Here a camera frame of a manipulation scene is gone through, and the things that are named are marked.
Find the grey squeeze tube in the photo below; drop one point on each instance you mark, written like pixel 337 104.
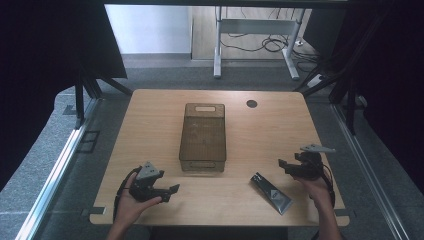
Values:
pixel 272 194

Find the person's left hand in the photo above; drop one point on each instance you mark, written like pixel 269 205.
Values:
pixel 128 206

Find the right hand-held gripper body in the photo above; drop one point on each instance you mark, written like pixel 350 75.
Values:
pixel 308 166

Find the white wall panel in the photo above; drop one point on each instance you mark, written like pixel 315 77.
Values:
pixel 150 30

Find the person's right hand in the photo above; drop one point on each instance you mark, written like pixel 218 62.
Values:
pixel 315 190

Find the aluminium floor rail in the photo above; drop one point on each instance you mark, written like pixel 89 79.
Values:
pixel 56 166
pixel 366 166

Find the white power strip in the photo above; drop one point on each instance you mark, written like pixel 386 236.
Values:
pixel 315 81

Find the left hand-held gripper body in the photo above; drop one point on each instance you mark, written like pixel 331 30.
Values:
pixel 146 186

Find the brown translucent plastic basket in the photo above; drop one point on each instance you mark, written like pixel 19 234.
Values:
pixel 202 140

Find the white metal desk frame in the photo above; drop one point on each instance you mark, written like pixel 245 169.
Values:
pixel 256 26

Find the black metal stand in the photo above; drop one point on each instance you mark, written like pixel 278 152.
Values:
pixel 80 100
pixel 350 110

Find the dark curtain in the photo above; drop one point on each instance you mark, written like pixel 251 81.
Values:
pixel 40 66
pixel 393 83

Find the dark round table grommet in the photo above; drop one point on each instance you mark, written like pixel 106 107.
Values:
pixel 252 103

